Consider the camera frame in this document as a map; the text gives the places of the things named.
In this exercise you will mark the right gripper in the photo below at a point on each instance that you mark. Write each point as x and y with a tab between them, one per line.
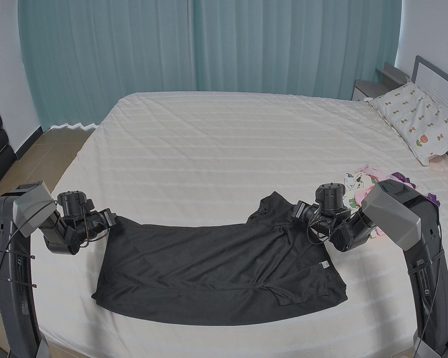
306	213

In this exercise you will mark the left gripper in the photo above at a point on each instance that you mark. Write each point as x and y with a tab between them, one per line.
104	220

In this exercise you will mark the purple garment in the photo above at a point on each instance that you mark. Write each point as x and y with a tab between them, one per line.
401	177

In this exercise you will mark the blue-green curtain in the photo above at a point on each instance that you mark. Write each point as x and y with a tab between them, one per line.
134	50

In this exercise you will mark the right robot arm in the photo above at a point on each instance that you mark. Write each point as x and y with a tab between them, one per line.
429	274

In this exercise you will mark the bed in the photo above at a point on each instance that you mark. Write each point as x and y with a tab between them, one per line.
227	144

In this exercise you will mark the white printed pillow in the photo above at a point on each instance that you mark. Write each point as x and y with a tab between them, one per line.
418	121

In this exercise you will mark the white printed garment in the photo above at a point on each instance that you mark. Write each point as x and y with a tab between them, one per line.
352	185

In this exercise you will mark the pink garment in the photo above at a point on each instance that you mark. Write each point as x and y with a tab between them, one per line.
369	173

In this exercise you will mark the black T-shirt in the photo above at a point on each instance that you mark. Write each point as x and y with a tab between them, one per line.
209	267

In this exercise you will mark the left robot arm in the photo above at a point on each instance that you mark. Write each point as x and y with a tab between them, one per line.
15	293

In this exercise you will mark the grey white bedside table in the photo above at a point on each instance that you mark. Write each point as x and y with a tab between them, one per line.
366	88

